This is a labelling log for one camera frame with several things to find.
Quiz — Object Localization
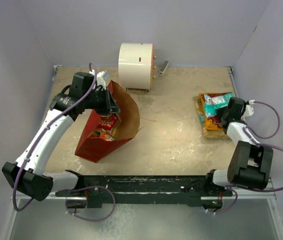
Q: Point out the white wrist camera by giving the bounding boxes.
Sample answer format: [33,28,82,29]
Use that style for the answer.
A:
[241,99,255,120]
[93,70,110,90]

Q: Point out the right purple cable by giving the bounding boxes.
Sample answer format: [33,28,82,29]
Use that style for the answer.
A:
[206,101,283,216]

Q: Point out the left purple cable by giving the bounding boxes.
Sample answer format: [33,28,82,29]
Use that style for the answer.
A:
[12,62,99,212]

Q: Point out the small grey white device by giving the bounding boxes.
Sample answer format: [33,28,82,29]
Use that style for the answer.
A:
[159,60,169,76]

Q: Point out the teal white snack bag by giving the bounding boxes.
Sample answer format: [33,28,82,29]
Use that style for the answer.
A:
[203,92,233,118]

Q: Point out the small orange red snack bag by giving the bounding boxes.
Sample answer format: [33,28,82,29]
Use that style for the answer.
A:
[88,127,117,142]

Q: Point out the white cylinder appliance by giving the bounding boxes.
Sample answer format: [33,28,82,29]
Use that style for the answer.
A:
[118,43,156,93]

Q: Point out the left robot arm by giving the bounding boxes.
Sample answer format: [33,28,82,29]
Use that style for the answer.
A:
[2,70,120,201]

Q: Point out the red doritos bag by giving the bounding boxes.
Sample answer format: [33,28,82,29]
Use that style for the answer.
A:
[97,114,119,130]

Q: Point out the orange kettle chips bag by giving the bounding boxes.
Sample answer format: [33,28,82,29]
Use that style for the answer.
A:
[199,92,233,131]

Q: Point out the tan snack bag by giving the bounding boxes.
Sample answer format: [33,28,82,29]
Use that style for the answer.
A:
[193,94,229,139]

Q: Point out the red paper bag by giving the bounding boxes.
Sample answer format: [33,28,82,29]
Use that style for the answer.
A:
[74,81,142,163]

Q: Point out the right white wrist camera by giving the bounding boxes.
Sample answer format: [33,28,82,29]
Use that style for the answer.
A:
[241,99,255,120]

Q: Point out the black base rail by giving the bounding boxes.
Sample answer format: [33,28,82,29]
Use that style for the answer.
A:
[56,173,233,209]

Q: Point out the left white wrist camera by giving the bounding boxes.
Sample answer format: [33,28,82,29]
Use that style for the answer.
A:
[93,70,110,90]

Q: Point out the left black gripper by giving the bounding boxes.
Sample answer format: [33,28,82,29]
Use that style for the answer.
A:
[83,86,121,115]

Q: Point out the purple cable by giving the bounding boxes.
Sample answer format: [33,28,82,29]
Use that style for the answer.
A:
[12,62,99,212]
[206,101,283,216]

